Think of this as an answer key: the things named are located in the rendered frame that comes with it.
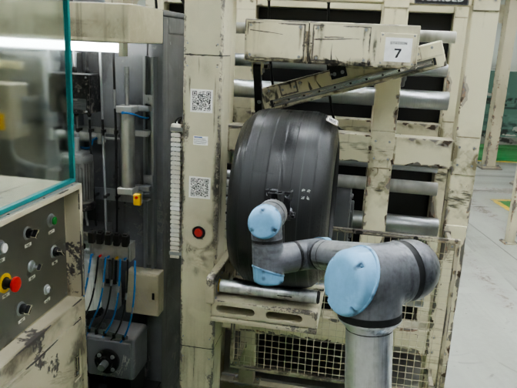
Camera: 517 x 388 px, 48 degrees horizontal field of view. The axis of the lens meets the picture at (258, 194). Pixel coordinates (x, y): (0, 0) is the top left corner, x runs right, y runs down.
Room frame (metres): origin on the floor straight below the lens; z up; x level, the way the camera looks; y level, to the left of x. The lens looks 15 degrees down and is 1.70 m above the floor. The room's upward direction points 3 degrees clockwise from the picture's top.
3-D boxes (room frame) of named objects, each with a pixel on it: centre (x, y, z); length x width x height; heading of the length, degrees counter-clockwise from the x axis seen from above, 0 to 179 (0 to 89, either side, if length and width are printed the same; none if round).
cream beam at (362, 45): (2.19, -0.24, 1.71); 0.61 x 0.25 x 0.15; 80
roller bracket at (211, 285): (1.95, 0.11, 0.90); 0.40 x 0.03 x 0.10; 170
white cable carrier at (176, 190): (1.93, 0.28, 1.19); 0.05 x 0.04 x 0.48; 170
